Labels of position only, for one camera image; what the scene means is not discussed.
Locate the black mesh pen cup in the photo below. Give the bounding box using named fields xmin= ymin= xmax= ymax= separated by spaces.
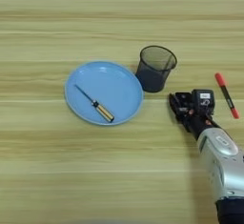
xmin=134 ymin=45 xmax=178 ymax=93

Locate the yellow handled screwdriver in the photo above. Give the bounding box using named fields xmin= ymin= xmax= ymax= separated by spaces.
xmin=73 ymin=83 xmax=115 ymax=124

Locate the red and black marker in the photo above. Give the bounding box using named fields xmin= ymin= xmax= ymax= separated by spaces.
xmin=213 ymin=71 xmax=241 ymax=120

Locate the blue round plate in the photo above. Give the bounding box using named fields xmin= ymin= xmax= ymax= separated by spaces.
xmin=64 ymin=60 xmax=145 ymax=127

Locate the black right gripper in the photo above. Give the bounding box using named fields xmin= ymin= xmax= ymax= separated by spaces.
xmin=168 ymin=93 xmax=220 ymax=141

